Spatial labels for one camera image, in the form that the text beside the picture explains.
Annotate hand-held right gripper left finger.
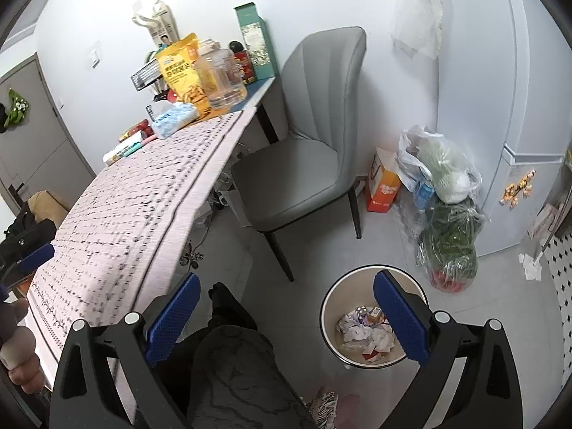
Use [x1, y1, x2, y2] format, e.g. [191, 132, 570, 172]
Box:
[48, 272, 202, 429]

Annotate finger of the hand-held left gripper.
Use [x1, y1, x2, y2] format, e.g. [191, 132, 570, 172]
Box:
[17, 244, 55, 274]

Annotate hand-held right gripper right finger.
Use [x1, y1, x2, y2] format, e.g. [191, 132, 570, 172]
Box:
[374, 269, 524, 429]

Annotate beige round bin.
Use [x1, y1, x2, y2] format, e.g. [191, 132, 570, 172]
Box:
[319, 265, 430, 370]

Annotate person's left hand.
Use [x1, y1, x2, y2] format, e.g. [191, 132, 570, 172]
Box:
[0, 297, 44, 395]

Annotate black bag on chair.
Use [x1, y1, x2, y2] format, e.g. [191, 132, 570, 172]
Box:
[2, 207, 37, 243]

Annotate pile of discarded wrappers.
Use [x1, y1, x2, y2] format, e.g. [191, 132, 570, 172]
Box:
[338, 306, 405, 364]

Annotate brown paper bag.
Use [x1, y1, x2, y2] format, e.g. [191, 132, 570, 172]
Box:
[27, 191, 71, 230]

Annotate person's leg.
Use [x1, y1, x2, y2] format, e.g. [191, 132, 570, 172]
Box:
[153, 281, 316, 429]

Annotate bag of green vegetables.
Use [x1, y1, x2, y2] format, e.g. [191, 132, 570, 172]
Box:
[415, 200, 486, 294]

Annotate grey door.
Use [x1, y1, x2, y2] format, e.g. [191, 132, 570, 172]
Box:
[0, 51, 97, 216]

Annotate striped slipper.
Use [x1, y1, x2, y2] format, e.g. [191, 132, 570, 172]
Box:
[307, 386, 341, 429]

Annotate blue label water bottle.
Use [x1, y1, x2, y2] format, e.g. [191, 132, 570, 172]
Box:
[413, 178, 437, 214]

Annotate green hanging toy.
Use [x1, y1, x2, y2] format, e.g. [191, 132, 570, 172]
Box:
[4, 88, 32, 129]

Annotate roll of plastic bags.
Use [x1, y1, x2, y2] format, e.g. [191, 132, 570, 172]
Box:
[102, 140, 149, 167]

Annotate orange cardboard box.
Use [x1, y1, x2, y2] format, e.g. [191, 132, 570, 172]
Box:
[366, 147, 403, 213]

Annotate white paper scrap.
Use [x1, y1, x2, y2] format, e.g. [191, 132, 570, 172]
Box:
[518, 250, 544, 282]

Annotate red tube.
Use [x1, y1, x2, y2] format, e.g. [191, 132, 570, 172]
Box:
[118, 118, 151, 142]

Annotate white plastic bag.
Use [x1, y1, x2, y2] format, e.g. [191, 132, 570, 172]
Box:
[397, 124, 484, 207]

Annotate gold fridge magnet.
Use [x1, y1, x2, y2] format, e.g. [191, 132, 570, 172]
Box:
[499, 169, 537, 209]

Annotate blue white tissue pack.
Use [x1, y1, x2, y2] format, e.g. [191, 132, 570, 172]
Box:
[151, 102, 200, 139]

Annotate grey upholstered chair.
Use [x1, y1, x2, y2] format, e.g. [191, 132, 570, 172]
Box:
[230, 26, 368, 283]

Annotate yellow snack bag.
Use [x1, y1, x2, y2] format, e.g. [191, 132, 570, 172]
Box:
[154, 32, 214, 120]

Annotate white refrigerator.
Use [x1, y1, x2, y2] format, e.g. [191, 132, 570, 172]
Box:
[435, 0, 572, 258]

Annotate clear glass jar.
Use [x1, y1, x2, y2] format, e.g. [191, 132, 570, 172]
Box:
[195, 44, 248, 111]

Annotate blue table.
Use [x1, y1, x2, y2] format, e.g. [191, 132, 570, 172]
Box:
[231, 75, 280, 144]

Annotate white printed carton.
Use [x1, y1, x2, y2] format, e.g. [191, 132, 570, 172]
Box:
[131, 0, 182, 50]

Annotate red jar with black lid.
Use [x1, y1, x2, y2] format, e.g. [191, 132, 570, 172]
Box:
[229, 40, 256, 86]

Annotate green tall box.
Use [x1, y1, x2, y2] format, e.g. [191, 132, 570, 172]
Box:
[233, 3, 279, 84]

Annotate hanging clear plastic bag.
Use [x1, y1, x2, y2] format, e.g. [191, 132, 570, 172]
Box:
[388, 0, 444, 60]

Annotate black wire rack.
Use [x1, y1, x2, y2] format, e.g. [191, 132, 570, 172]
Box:
[130, 60, 164, 95]

